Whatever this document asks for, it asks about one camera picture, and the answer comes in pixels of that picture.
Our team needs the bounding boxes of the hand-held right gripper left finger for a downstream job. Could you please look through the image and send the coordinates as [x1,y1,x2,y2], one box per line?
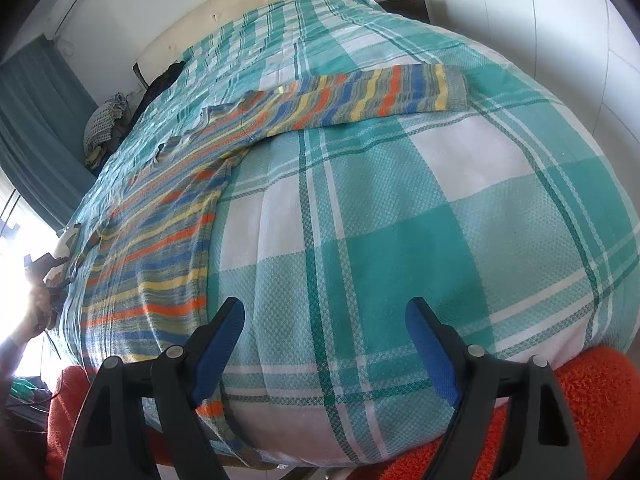
[62,297,246,480]

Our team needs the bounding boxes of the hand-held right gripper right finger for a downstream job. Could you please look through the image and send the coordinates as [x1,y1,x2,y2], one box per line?
[406,297,588,480]

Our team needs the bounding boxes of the multicolour striped knit sweater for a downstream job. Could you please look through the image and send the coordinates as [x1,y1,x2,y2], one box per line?
[55,64,471,471]

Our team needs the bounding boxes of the person's left forearm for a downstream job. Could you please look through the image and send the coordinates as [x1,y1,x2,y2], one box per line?
[0,332,28,413]

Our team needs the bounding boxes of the dark clothes pile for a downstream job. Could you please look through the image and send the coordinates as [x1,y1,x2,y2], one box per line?
[132,60,186,121]

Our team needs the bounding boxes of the person's left hand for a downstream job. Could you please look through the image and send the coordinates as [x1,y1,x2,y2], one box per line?
[14,282,57,343]

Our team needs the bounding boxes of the teal white plaid blanket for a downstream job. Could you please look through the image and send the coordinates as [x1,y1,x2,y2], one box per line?
[52,0,626,471]

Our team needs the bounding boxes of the green cloth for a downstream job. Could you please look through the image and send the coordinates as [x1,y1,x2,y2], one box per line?
[9,379,51,407]

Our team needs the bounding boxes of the teal window curtain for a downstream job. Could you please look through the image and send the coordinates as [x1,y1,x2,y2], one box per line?
[0,35,101,226]

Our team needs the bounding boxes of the orange fuzzy blanket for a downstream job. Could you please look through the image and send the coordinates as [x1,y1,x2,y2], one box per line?
[47,345,640,480]

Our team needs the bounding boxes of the cream padded headboard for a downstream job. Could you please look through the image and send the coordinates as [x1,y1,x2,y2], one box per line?
[136,0,343,81]

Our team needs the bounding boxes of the dark bedside table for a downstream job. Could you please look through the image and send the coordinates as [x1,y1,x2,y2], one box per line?
[370,0,432,23]

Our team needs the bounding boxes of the white wall air conditioner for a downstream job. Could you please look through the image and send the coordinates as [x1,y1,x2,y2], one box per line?
[52,0,103,38]

